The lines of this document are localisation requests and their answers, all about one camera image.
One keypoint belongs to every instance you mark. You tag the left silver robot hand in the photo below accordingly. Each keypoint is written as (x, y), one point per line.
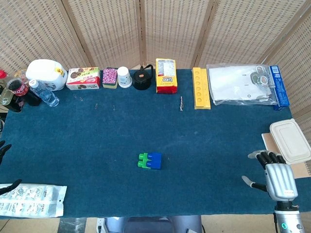
(4, 148)

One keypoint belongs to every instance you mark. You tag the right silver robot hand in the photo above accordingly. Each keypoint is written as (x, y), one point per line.
(279, 179)

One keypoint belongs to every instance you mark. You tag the blue toy brick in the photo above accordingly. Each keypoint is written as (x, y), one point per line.
(155, 160)

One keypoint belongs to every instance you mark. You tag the green toy brick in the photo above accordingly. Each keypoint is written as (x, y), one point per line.
(142, 160)

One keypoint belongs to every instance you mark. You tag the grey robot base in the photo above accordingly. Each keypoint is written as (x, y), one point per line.
(150, 224)

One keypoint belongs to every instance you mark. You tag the brown spiral notebook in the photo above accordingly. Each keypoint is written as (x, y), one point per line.
(269, 140)

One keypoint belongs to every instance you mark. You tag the beige lidded food container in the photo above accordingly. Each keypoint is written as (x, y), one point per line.
(290, 140)

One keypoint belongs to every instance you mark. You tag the dark sauce bottle gold label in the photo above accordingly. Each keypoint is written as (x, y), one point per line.
(7, 99)

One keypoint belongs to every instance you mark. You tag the cola bottle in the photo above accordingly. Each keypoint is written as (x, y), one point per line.
(20, 91)

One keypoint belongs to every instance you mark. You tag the white printed packaging bag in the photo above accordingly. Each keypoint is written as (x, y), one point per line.
(31, 201)

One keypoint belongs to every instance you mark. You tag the clear water bottle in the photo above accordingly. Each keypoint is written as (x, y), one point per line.
(46, 94)

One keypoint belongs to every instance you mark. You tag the red capped bottle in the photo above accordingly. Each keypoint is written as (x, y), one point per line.
(2, 74)

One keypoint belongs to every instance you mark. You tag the white plastic jug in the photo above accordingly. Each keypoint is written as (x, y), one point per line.
(45, 72)

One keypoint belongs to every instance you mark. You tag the blue cardboard box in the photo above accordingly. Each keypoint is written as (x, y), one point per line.
(281, 89)

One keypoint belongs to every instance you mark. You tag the metal paper clip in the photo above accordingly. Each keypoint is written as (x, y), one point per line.
(96, 106)
(114, 108)
(80, 98)

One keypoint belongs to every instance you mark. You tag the blue felt table cloth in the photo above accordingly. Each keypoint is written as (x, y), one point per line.
(97, 136)

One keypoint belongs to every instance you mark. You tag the tape roll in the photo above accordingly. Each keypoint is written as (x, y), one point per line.
(255, 78)
(264, 80)

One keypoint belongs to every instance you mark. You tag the red white cookie box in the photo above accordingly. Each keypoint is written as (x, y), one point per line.
(83, 78)

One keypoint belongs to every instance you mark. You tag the clear plastic bag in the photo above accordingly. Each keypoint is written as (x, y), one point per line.
(230, 85)

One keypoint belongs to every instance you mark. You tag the yellow wooden hole board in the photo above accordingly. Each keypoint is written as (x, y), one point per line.
(201, 87)

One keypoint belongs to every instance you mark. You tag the small metal screw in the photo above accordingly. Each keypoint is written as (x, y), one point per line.
(181, 104)

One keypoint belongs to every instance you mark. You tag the purple patterned sponge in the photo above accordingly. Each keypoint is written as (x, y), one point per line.
(109, 76)

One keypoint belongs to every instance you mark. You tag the white paper cup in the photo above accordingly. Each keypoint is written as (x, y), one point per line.
(124, 76)

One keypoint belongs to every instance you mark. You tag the yellow snack bag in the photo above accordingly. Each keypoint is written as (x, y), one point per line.
(166, 77)

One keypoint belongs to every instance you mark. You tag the black kettle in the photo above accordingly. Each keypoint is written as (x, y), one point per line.
(142, 80)

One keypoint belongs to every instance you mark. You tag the woven folding screen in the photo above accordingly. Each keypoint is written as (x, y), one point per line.
(170, 29)

